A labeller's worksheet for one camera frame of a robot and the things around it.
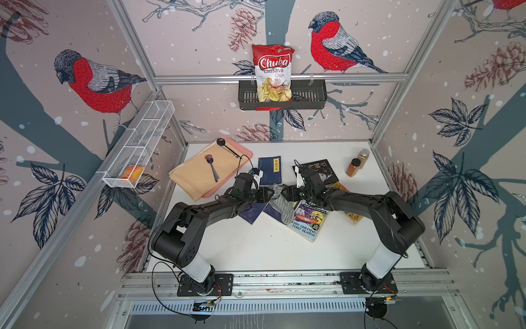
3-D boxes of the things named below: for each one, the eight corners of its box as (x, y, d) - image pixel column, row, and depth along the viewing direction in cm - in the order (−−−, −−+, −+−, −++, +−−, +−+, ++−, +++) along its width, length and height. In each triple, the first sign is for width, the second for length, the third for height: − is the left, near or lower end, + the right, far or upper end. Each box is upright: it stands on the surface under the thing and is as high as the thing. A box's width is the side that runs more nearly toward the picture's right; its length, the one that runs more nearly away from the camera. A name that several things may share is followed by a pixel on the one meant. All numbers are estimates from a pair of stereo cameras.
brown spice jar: (347, 177, 106) (352, 168, 99) (344, 167, 110) (349, 158, 103) (357, 177, 106) (363, 168, 99) (354, 167, 110) (359, 158, 103)
